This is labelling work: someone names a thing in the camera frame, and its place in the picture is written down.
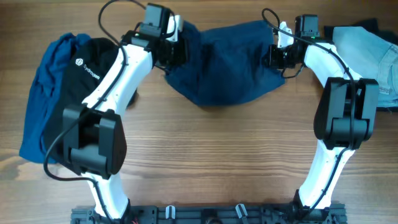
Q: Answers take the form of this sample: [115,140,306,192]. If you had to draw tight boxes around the dark blue shorts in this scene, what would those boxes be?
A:
[165,21,285,106]

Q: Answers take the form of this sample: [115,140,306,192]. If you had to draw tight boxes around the black polo shirt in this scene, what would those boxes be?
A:
[40,36,119,154]

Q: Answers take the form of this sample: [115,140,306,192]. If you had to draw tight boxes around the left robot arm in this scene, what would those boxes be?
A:
[58,3,187,223]

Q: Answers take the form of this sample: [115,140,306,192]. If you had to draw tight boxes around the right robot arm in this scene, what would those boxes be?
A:
[266,14,379,219]

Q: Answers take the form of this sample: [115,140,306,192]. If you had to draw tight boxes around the folded light blue jeans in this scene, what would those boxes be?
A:
[331,26,398,108]

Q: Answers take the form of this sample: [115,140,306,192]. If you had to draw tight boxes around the folded black garment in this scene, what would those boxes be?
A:
[323,18,398,113]

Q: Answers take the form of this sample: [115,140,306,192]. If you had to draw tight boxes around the blue t-shirt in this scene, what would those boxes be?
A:
[19,33,91,164]

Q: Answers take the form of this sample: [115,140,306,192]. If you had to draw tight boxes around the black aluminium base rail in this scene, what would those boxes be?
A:
[70,203,347,224]

